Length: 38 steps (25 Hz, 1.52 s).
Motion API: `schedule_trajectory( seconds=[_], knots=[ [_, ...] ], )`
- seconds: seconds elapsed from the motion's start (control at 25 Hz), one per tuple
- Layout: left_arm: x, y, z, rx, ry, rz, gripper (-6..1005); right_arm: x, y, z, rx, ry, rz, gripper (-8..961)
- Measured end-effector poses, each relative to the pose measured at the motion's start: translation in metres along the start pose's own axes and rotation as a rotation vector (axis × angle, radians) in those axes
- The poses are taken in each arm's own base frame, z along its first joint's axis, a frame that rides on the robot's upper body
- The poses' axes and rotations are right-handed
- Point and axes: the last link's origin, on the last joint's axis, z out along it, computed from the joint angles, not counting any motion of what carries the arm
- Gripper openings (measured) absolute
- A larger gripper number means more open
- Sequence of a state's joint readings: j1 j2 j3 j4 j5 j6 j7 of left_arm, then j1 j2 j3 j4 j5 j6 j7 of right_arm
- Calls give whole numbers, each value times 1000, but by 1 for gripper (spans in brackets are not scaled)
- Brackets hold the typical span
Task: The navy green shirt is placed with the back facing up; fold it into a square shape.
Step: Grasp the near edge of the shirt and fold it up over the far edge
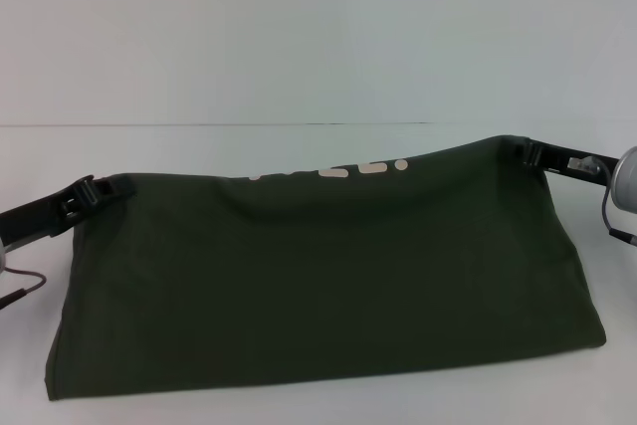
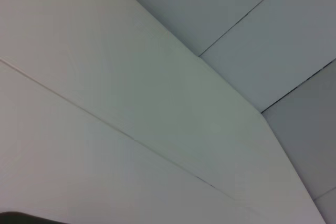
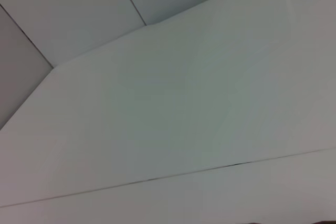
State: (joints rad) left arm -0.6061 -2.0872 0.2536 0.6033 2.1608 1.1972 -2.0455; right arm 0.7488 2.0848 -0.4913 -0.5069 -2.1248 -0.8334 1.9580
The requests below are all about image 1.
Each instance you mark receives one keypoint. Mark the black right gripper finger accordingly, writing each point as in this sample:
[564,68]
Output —
[532,152]

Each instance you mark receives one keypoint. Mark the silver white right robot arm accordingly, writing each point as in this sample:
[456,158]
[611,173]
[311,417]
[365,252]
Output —
[628,178]

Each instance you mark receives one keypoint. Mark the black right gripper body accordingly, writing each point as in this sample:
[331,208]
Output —
[577,161]

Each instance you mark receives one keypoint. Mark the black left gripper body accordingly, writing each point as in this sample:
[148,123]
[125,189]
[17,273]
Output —
[35,216]

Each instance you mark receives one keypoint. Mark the dark green shirt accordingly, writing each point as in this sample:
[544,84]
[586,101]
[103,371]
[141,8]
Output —
[323,271]

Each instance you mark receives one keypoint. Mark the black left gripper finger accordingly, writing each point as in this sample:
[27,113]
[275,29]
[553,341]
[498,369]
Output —
[107,188]

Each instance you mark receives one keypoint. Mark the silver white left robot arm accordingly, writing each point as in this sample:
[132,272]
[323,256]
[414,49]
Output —
[2,251]

